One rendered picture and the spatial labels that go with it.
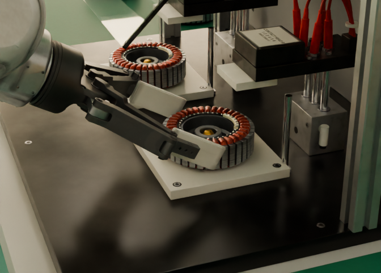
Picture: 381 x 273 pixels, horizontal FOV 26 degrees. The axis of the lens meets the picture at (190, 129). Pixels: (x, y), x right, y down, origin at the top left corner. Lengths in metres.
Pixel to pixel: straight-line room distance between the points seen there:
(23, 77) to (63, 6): 0.78
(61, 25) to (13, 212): 0.63
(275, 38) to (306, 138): 0.14
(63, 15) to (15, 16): 0.94
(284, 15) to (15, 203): 0.57
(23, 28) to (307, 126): 0.47
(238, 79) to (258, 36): 0.06
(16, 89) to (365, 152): 0.36
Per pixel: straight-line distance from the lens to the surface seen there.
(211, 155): 0.93
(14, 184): 1.03
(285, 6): 1.34
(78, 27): 1.52
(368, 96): 0.82
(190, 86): 1.19
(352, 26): 1.01
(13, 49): 0.66
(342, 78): 1.20
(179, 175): 0.96
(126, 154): 1.03
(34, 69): 0.86
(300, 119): 1.04
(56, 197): 0.96
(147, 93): 1.03
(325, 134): 1.02
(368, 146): 0.85
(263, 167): 0.98
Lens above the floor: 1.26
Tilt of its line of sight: 27 degrees down
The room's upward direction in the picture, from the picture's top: straight up
